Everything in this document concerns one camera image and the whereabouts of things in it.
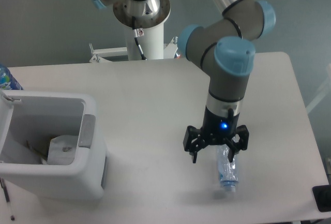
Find black device at edge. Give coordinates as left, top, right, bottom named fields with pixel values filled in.
left=312, top=185, right=330, bottom=213

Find white plastic trash can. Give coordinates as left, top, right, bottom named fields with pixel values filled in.
left=1, top=90, right=108, bottom=200

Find crushed clear plastic bottle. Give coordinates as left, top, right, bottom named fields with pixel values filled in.
left=217, top=144, right=238, bottom=192

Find black pen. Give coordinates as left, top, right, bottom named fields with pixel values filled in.
left=1, top=178, right=16, bottom=221

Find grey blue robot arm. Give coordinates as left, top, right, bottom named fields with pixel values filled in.
left=92, top=0, right=276, bottom=161

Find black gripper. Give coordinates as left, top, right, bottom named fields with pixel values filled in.
left=183, top=107, right=249, bottom=163

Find blue labelled drink bottle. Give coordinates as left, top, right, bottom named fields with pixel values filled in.
left=1, top=64, right=24, bottom=90

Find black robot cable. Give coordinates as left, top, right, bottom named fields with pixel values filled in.
left=130, top=15, right=148, bottom=61

